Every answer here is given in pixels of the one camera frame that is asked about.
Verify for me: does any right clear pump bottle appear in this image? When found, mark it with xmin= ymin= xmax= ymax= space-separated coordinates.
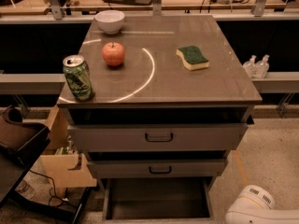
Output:
xmin=253 ymin=54 xmax=269 ymax=78

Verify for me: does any left clear pump bottle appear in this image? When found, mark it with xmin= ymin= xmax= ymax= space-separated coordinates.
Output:
xmin=243 ymin=55 xmax=256 ymax=77

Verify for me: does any grey drawer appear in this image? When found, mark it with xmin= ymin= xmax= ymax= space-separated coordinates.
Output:
xmin=69 ymin=106 xmax=249 ymax=152
xmin=88 ymin=151 xmax=227 ymax=178
xmin=103 ymin=177 xmax=213 ymax=220

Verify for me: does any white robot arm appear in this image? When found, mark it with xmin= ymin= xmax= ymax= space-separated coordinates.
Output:
xmin=224 ymin=185 xmax=299 ymax=224

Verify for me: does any clear pump bottle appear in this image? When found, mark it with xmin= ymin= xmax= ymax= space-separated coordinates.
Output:
xmin=253 ymin=54 xmax=269 ymax=78
xmin=243 ymin=55 xmax=256 ymax=77

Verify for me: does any white ceramic bowl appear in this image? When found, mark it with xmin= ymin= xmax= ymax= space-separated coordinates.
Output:
xmin=94 ymin=10 xmax=125 ymax=34

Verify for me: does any grey bottom drawer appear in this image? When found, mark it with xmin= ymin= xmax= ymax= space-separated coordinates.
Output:
xmin=103 ymin=177 xmax=213 ymax=220

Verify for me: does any grey drawer cabinet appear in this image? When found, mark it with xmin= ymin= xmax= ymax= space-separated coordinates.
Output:
xmin=56 ymin=13 xmax=263 ymax=224

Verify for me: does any green and yellow sponge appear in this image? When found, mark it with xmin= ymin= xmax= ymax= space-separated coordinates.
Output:
xmin=176 ymin=46 xmax=209 ymax=71

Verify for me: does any black floor cable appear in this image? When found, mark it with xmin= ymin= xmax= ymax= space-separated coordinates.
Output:
xmin=28 ymin=169 xmax=78 ymax=224

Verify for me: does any grey middle drawer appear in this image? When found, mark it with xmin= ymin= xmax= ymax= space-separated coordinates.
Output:
xmin=88 ymin=151 xmax=227 ymax=178

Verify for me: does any dark brown chair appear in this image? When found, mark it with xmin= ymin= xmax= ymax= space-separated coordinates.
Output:
xmin=0 ymin=106 xmax=50 ymax=203

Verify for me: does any red apple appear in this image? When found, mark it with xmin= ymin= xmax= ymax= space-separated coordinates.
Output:
xmin=102 ymin=42 xmax=125 ymax=66

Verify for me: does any green soda can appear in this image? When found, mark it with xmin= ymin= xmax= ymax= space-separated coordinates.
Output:
xmin=63 ymin=55 xmax=94 ymax=101

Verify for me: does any cardboard box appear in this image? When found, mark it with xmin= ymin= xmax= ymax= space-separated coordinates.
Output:
xmin=41 ymin=105 xmax=97 ymax=188

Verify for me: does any grey top drawer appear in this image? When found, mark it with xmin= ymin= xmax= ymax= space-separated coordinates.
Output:
xmin=69 ymin=106 xmax=249 ymax=152

